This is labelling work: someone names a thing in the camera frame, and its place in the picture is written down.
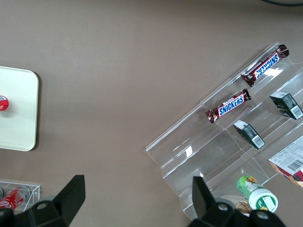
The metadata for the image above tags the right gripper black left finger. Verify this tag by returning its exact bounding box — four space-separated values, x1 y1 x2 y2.
14 175 86 227

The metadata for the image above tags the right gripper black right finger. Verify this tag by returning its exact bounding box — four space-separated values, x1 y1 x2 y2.
189 176 249 227

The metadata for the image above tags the light wicker basket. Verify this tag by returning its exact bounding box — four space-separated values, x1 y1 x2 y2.
220 195 252 217

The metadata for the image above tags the cream plastic tray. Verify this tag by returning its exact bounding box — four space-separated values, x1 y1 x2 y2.
0 66 40 152

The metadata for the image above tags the clear acrylic bottle rack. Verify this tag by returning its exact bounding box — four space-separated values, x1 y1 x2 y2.
0 181 41 213

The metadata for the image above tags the red cola bottle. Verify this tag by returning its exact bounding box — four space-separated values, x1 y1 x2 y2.
0 185 30 211

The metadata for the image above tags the green white-capped bottle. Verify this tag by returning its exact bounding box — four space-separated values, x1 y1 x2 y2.
236 175 279 212

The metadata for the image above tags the clear acrylic stepped stand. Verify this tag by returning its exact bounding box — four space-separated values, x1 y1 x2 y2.
144 42 303 222

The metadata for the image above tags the small black carton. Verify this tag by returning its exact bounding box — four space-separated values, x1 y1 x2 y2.
233 120 266 149
269 91 303 121

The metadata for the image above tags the red white barcode box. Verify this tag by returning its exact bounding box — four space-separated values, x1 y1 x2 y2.
268 137 303 188

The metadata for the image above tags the Snickers chocolate bar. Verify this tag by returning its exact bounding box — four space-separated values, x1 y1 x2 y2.
241 44 290 87
205 88 251 124

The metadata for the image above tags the red white yoghurt cup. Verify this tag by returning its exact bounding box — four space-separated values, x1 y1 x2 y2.
0 94 9 112

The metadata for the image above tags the black looped cable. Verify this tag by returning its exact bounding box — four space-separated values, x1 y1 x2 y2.
260 0 303 7

